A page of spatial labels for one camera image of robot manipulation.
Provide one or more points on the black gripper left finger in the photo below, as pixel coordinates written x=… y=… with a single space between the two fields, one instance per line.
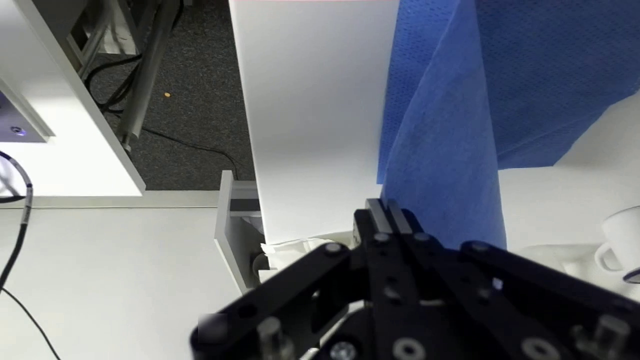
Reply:
x=286 y=315

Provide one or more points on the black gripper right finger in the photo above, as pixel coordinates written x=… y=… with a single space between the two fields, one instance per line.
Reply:
x=524 y=310

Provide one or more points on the blue towel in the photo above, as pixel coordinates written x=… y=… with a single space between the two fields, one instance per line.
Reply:
x=478 y=87

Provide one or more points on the white lower cabinet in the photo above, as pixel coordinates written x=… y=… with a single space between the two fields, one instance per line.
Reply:
x=313 y=82

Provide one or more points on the white robot base table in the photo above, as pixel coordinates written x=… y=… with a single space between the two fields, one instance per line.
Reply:
x=81 y=157

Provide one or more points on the white mug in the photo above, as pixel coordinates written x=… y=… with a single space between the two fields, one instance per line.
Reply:
x=620 y=250

